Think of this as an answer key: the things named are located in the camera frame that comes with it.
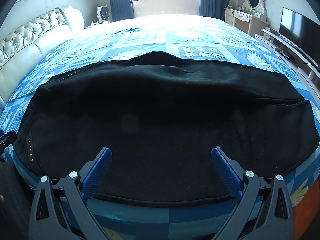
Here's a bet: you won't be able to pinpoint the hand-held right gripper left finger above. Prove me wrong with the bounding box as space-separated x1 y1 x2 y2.
29 147 113 240

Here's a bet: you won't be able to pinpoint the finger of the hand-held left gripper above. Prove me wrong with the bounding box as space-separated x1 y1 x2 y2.
0 129 17 160

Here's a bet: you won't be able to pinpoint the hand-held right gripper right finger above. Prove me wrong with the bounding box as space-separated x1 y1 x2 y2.
211 147 295 240

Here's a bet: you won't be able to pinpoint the black pants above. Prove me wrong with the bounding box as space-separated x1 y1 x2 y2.
14 51 320 204

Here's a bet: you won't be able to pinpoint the white tufted leather headboard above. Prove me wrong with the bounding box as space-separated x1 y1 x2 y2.
0 5 85 110

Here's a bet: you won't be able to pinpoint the blue patterned bedsheet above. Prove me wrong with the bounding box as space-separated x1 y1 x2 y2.
0 14 320 240

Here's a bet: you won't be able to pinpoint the white television stand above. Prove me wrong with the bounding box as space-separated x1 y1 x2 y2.
255 27 320 85

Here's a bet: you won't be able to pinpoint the cream dressing table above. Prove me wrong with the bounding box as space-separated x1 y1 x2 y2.
224 6 269 39

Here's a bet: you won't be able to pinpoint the white box fan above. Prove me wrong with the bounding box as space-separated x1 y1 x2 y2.
96 5 110 23

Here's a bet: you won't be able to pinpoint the black flat television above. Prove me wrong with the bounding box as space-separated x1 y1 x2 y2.
278 7 320 67

